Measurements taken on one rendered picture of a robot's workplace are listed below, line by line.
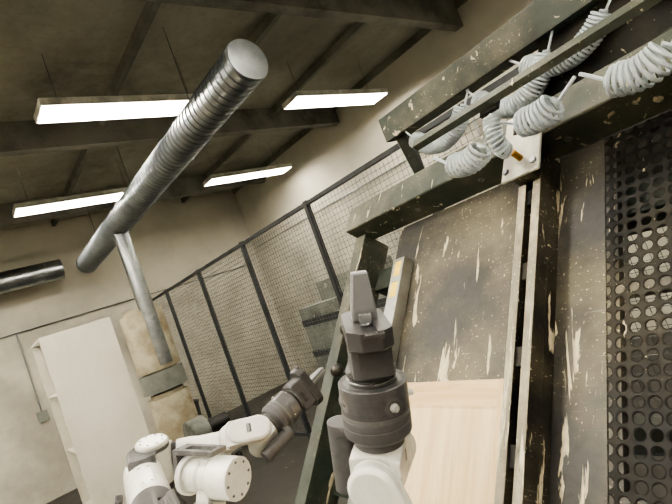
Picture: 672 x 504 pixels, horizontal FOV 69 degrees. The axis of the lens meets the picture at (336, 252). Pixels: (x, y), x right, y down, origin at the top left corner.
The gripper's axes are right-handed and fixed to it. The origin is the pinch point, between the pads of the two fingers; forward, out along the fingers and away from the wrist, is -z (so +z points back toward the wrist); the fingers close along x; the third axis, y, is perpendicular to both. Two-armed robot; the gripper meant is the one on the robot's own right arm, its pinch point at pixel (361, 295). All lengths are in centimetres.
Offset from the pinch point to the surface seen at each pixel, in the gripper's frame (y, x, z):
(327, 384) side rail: -6, 88, 46
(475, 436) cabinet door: 23, 36, 41
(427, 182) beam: 31, 83, -13
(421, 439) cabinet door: 14, 48, 47
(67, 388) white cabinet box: -225, 351, 120
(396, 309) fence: 17, 78, 22
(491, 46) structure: 59, 96, -52
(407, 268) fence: 23, 85, 12
